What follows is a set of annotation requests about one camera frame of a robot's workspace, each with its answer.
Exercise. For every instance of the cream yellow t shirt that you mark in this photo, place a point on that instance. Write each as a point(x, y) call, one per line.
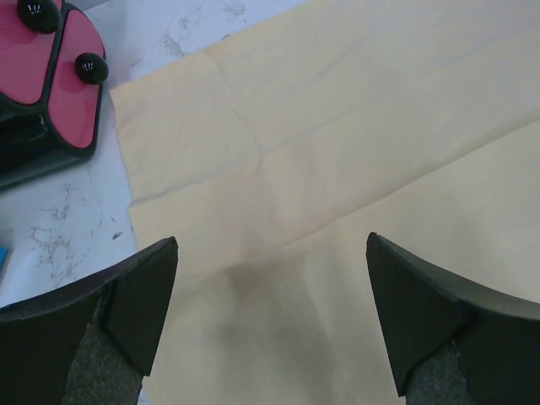
point(271, 155)

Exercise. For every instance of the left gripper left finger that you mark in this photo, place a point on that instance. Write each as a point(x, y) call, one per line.
point(91, 341)

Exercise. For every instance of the black and pink box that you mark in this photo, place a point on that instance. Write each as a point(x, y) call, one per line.
point(53, 69)

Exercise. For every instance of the blue paperback book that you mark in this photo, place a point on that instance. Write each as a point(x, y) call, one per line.
point(3, 256)

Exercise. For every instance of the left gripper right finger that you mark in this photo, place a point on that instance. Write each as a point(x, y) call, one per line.
point(450, 340)

